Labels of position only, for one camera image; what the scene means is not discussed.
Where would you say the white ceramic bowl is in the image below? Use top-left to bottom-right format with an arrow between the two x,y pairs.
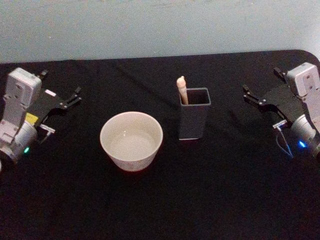
99,111 -> 164,173

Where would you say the dark square utensil holder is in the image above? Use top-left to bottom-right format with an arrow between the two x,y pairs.
178,87 -> 212,141

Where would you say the black table cloth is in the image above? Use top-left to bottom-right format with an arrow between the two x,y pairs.
0,49 -> 320,240

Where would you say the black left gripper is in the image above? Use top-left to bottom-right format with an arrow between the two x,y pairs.
25,70 -> 83,126

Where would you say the thin cable with silver plug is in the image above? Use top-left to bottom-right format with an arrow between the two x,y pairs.
36,123 -> 56,145
272,119 -> 294,159

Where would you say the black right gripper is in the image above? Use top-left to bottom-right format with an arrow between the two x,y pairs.
242,66 -> 306,124

